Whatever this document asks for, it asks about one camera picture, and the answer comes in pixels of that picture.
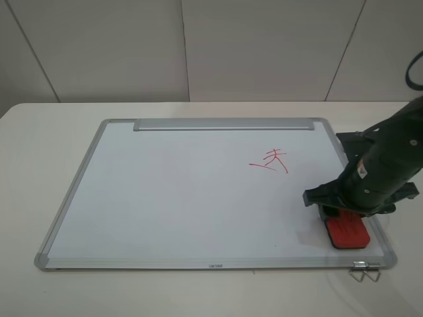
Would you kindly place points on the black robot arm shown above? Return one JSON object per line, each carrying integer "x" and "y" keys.
{"x": 409, "y": 118}

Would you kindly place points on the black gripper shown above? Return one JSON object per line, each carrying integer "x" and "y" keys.
{"x": 377, "y": 176}

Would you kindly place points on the grey marker tray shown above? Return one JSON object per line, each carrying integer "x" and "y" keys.
{"x": 222, "y": 124}

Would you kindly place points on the silver binder clip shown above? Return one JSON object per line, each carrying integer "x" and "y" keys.
{"x": 361, "y": 270}

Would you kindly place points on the red whiteboard eraser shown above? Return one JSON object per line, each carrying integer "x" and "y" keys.
{"x": 347, "y": 231}

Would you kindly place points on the white aluminium-framed whiteboard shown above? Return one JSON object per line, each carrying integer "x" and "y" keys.
{"x": 202, "y": 200}

